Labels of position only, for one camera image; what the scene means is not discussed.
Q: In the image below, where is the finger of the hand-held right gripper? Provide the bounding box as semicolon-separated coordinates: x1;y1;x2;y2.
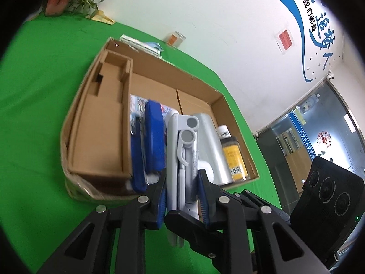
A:
165;210;229;264
235;189;290;223

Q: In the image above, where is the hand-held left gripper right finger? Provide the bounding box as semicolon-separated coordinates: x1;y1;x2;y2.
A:
198;169;328;274

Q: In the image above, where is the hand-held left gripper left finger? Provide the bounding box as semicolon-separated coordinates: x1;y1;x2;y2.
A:
37;171;169;274

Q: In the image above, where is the white folding phone stand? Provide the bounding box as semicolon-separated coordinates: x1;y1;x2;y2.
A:
166;113;216;247

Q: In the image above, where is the yellow label glass jar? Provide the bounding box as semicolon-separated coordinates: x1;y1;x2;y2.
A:
219;135;248;182

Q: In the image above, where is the silver tin can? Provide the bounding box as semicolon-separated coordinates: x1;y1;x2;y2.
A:
194;113;233;186

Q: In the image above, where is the blue stapler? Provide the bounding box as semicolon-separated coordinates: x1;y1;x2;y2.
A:
130;100;167;193

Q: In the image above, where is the brown cardboard box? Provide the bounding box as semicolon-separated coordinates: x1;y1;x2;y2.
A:
60;37;260;203

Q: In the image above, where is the colourful cartoon puzzle box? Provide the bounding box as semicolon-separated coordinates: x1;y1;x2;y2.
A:
130;94;180;120

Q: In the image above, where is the glass door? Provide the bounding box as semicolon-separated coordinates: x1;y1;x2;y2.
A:
255;76;365;206

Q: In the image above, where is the green tablecloth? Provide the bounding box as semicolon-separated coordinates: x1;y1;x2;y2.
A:
0;16;281;274

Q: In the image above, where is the small glass jar orange label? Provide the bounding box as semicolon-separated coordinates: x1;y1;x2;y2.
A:
166;31;186;47

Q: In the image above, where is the yellow leaf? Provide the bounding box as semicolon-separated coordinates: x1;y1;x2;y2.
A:
91;10;116;23

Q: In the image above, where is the red wall notice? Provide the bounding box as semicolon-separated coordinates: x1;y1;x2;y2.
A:
274;28;295;54

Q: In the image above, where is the blue wall decal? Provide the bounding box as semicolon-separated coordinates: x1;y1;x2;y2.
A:
265;0;343;83

